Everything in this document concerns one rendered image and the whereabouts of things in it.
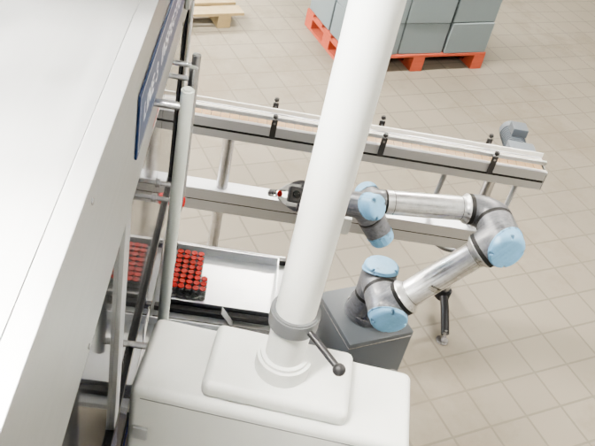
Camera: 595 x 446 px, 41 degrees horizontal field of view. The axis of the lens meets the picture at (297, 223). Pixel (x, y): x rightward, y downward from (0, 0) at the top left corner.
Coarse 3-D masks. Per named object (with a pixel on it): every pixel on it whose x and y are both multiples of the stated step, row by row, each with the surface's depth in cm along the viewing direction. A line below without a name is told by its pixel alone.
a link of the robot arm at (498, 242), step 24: (480, 216) 239; (504, 216) 234; (480, 240) 233; (504, 240) 228; (432, 264) 243; (456, 264) 237; (480, 264) 235; (504, 264) 233; (384, 288) 247; (408, 288) 243; (432, 288) 240; (384, 312) 242; (408, 312) 244
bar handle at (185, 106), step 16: (192, 96) 142; (176, 144) 149; (176, 160) 151; (176, 176) 153; (176, 192) 155; (176, 208) 158; (176, 224) 161; (176, 240) 164; (160, 288) 173; (160, 304) 176
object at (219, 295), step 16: (176, 256) 261; (208, 256) 264; (224, 256) 264; (240, 256) 264; (256, 256) 264; (208, 272) 258; (224, 272) 259; (240, 272) 261; (256, 272) 262; (272, 272) 263; (208, 288) 252; (224, 288) 253; (240, 288) 255; (256, 288) 256; (272, 288) 257; (192, 304) 243; (208, 304) 242; (224, 304) 248; (240, 304) 249; (256, 304) 250
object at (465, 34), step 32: (320, 0) 590; (416, 0) 548; (448, 0) 558; (480, 0) 570; (320, 32) 606; (416, 32) 568; (448, 32) 581; (480, 32) 590; (416, 64) 586; (480, 64) 611
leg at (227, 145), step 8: (224, 144) 332; (232, 144) 332; (224, 152) 335; (232, 152) 336; (224, 160) 337; (224, 168) 340; (224, 176) 342; (216, 184) 347; (224, 184) 345; (216, 216) 356; (216, 224) 359; (216, 232) 363; (208, 240) 367; (216, 240) 366
